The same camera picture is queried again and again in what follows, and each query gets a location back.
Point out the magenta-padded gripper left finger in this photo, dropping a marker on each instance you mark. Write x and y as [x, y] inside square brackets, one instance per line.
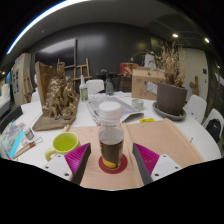
[76, 158]

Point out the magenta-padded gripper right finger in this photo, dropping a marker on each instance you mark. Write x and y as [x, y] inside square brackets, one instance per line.
[146, 158]

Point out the white-capped dark drink bottle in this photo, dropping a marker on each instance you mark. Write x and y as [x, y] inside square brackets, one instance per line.
[110, 136]

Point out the lime green mug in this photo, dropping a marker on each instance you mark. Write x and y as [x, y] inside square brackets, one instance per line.
[63, 145]

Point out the flat round red coaster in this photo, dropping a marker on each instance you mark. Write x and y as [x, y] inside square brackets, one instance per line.
[124, 164]

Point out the light wooden drawing board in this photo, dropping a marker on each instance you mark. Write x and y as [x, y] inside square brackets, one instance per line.
[163, 140]

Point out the small yellow tag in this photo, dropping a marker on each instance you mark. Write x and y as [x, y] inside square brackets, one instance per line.
[146, 120]

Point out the grey printed newspaper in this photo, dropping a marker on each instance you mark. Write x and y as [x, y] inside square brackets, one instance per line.
[130, 110]

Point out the small paint jar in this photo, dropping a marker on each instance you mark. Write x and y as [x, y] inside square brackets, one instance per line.
[29, 132]

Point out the small white cup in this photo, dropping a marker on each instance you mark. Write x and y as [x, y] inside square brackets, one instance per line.
[137, 104]

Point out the golden brown figure sculpture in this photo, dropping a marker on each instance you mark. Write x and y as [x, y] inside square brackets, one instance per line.
[60, 96]

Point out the grey pot with dried plant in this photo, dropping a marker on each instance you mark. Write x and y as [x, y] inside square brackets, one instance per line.
[171, 96]

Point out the white spray bottle green label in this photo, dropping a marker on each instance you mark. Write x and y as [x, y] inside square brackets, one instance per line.
[83, 90]

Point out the iridescent holographic sheet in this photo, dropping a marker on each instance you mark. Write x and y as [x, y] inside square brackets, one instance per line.
[11, 136]

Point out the white chair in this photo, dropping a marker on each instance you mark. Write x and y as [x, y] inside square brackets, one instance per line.
[216, 115]
[95, 86]
[196, 106]
[35, 96]

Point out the brown cardboard box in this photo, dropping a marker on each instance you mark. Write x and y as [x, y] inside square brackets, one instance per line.
[145, 85]

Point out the black backpack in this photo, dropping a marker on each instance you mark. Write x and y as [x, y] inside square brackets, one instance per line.
[213, 126]

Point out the dark brown box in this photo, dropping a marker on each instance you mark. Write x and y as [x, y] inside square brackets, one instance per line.
[125, 83]

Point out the black foam block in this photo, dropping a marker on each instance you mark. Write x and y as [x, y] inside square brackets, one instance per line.
[6, 116]

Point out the wooden cross-shaped figure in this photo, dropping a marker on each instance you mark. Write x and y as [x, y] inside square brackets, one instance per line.
[195, 86]

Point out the wooden easel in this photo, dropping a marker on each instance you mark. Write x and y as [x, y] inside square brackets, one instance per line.
[27, 83]
[81, 69]

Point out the red box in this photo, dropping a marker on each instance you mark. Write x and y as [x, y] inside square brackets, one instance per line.
[126, 68]

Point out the white plaster piece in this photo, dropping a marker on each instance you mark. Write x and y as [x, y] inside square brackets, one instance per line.
[150, 61]

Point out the white cabinet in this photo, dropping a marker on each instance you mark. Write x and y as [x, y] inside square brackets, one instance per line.
[18, 73]

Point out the round ceiling light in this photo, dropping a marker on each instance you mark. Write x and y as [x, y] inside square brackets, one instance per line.
[206, 40]
[175, 35]

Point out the bright ceiling light panel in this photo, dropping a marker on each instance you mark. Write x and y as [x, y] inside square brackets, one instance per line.
[33, 21]

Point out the black wall screen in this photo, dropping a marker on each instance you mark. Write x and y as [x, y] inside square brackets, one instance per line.
[56, 53]

